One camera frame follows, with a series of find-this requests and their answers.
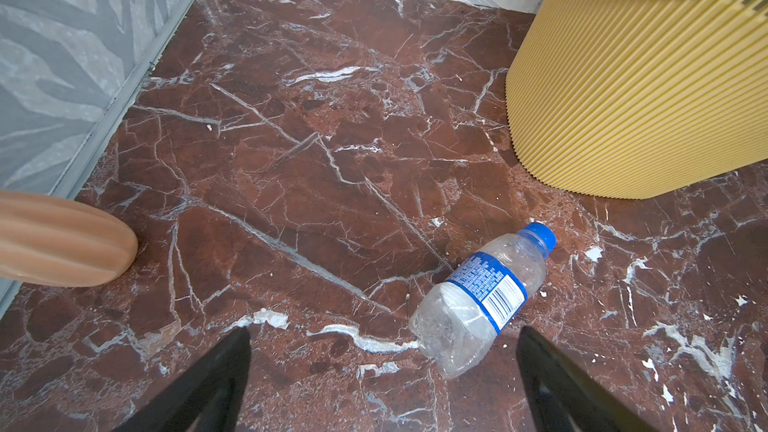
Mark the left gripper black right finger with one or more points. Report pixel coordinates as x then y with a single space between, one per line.
563 397

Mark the small terracotta vase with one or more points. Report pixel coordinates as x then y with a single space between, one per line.
58 242

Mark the clear bottle blue cap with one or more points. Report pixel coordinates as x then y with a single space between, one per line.
458 320

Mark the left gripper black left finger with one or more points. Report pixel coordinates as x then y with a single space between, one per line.
206 397

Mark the yellow plastic waste bin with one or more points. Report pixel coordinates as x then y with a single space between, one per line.
632 99

